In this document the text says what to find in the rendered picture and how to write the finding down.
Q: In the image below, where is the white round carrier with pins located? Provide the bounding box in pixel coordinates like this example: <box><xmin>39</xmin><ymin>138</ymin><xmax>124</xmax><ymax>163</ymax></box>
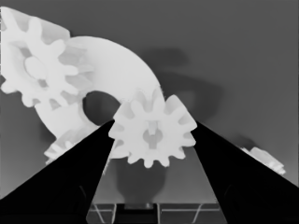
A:
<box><xmin>33</xmin><ymin>35</ymin><xmax>164</xmax><ymax>160</ymax></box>

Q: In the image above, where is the white toothed gear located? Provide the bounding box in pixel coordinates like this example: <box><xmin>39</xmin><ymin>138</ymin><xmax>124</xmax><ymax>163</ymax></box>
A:
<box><xmin>107</xmin><ymin>88</ymin><xmax>198</xmax><ymax>170</ymax></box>
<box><xmin>241</xmin><ymin>146</ymin><xmax>287</xmax><ymax>176</ymax></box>
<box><xmin>0</xmin><ymin>6</ymin><xmax>96</xmax><ymax>110</ymax></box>
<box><xmin>43</xmin><ymin>122</ymin><xmax>108</xmax><ymax>166</ymax></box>

